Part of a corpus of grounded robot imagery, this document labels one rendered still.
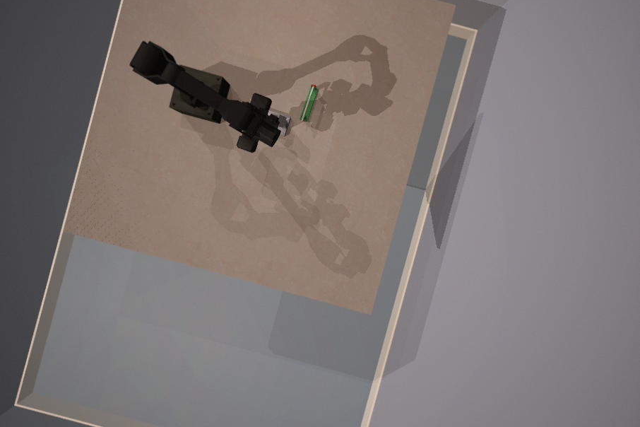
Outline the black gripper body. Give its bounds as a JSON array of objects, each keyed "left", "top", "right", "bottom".
[{"left": 237, "top": 93, "right": 272, "bottom": 153}]

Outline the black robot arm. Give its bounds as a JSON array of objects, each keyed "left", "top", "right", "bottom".
[{"left": 129, "top": 41, "right": 281, "bottom": 147}]

